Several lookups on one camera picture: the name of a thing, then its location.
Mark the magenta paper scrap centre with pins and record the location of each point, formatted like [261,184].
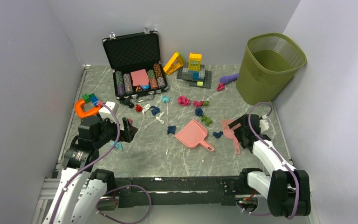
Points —
[198,104]

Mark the yellow triangular toy block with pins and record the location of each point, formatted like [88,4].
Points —
[175,63]

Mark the red paper scrap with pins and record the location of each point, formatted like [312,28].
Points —
[138,108]

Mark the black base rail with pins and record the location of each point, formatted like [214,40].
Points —
[142,191]

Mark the green mesh waste bin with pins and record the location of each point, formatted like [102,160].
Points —
[270,61]

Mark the white paper scrap lower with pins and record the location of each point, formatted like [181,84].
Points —
[159,117]

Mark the toy brick tower on baseplate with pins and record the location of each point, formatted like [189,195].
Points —
[195,73]

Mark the pink hand brush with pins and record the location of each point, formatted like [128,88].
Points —
[229,133]

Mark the white paper scrap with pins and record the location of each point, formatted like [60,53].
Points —
[159,117]
[146,108]

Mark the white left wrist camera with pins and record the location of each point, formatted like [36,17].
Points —
[105,113]

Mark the dark blue scrap right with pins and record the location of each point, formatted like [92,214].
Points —
[217,134]

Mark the pink dustpan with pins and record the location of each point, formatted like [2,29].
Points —
[194,134]

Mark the teal paper scrap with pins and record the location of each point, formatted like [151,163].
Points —
[117,145]

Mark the black poker chip case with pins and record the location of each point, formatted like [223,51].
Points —
[132,52]

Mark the white paper scrap upper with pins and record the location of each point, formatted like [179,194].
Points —
[146,108]

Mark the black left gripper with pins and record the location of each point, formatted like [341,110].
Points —
[127,134]

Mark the dark blue scrap left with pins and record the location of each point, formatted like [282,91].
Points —
[155,110]

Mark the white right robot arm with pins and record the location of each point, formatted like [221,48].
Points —
[286,189]

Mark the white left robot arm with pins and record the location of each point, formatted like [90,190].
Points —
[80,186]

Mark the green blue toy bricks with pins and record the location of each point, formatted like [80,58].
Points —
[90,98]

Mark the dark blue scrap by dustpan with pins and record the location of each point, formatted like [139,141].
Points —
[171,130]

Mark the light blue paper scrap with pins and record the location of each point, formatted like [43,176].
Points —
[165,99]

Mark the black paper scrap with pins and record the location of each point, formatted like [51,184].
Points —
[127,103]

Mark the large magenta paper scrap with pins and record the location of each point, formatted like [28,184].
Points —
[183,101]

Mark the magenta paper scrap near bin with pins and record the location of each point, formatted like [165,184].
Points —
[220,87]

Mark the dark blue paper scrap centre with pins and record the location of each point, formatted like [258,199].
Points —
[198,112]

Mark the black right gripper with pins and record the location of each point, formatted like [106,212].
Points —
[237,134]

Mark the purple cylindrical toy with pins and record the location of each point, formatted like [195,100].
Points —
[228,78]

